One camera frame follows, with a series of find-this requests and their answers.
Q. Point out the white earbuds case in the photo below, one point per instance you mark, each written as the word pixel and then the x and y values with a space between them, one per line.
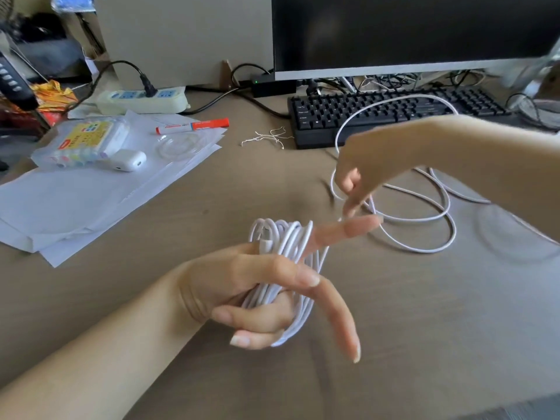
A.
pixel 129 160

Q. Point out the black keyboard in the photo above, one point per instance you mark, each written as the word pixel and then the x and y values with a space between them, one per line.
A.
pixel 380 111

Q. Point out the clear round plastic piece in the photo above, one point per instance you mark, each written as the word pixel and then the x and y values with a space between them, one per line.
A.
pixel 179 146

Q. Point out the stack of white papers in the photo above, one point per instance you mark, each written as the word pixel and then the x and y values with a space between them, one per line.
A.
pixel 87 201

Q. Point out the person's right forearm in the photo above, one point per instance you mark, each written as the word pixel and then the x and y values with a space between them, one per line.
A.
pixel 494 166

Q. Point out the black bag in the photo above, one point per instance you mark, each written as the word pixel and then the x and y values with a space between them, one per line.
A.
pixel 48 43

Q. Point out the person's left little finger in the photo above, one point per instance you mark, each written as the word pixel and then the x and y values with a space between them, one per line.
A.
pixel 258 339

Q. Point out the yellow orange plastic wrapper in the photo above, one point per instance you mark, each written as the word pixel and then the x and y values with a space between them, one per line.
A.
pixel 54 96

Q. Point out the black power adapter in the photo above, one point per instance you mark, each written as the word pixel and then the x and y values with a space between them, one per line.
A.
pixel 273 86

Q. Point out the bag of pastel highlighters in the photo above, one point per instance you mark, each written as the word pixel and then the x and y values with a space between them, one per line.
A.
pixel 83 142

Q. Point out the person's right fingers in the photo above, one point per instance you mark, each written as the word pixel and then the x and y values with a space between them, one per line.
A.
pixel 352 188

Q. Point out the person's right hand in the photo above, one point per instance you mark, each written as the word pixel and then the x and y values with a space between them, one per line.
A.
pixel 376 155

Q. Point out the black device with buttons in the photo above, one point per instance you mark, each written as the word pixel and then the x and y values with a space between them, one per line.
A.
pixel 15 85

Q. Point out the person's left forearm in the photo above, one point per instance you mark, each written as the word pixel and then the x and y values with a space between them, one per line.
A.
pixel 100 349

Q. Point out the person's left middle finger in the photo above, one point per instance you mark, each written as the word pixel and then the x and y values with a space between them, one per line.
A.
pixel 337 319

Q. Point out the red packet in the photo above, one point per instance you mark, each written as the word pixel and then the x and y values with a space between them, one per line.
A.
pixel 26 118

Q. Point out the small wooden bracket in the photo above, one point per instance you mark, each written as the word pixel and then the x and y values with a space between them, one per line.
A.
pixel 227 76

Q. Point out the person's left thumb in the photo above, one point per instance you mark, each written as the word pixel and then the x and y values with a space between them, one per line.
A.
pixel 284 269

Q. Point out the white twist tie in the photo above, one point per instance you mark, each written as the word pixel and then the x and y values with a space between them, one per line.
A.
pixel 269 137

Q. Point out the orange and white marker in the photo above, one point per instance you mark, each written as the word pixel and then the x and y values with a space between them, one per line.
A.
pixel 197 125

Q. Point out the white power strip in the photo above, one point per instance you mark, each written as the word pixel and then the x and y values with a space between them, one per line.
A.
pixel 131 100

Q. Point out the black computer monitor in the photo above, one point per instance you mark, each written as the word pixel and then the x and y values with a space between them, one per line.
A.
pixel 415 30

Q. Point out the person's left hand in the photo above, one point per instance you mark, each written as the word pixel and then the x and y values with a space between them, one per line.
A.
pixel 218 284

